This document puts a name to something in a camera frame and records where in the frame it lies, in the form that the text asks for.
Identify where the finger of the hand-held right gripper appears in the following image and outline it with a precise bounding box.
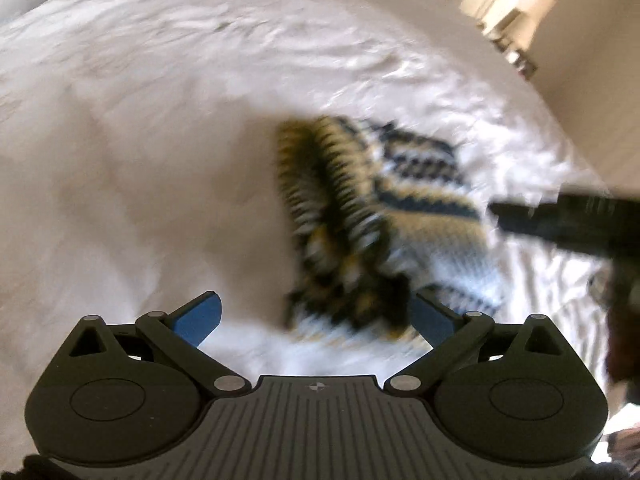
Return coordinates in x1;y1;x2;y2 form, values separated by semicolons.
487;200;561;241

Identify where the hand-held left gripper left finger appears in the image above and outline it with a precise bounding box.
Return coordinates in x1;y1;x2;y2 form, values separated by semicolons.
67;290;252;397

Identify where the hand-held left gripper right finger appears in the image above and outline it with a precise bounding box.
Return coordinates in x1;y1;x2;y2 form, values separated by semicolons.
384;287;569;397

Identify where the patterned knit sweater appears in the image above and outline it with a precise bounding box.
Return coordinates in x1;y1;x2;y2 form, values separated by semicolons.
274;115;506;348

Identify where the person's right hand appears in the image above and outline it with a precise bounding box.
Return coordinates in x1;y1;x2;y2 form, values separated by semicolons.
590;260;640;403

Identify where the white bed blanket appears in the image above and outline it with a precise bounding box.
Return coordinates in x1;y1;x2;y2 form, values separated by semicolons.
0;0;621;461

